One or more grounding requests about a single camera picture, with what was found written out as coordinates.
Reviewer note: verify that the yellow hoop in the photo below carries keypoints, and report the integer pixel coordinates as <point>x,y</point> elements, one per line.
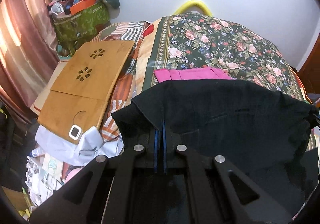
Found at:
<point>194,4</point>

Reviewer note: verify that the pink curtain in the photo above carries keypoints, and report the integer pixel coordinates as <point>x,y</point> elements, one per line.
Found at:
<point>28,55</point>

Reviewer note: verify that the green patterned storage bag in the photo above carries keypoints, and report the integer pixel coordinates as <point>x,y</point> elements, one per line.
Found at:
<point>72,32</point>

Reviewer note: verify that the white crumpled cloth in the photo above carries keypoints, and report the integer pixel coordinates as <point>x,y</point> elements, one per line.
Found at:
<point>91,145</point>

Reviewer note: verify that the orange box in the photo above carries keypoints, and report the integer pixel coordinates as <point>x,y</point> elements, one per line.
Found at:
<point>81,5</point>

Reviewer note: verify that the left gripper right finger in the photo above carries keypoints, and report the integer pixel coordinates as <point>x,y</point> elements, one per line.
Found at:
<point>217,191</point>

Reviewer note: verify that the striped orange blanket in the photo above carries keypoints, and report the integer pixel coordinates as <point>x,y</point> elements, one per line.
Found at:
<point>125,31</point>

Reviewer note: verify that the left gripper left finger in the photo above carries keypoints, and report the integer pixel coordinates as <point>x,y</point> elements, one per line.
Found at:
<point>100,191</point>

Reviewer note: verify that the pink folded pants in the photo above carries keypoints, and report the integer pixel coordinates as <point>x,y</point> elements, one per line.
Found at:
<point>190,74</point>

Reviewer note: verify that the wooden lap desk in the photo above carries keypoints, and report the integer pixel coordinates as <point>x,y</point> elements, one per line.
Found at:
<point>79,96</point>

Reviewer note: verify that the black pants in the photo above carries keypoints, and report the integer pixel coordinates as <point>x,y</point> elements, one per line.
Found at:
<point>264,133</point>

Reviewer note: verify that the floral green bedsheet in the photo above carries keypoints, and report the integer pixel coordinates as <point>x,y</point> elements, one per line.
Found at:
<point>193,40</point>

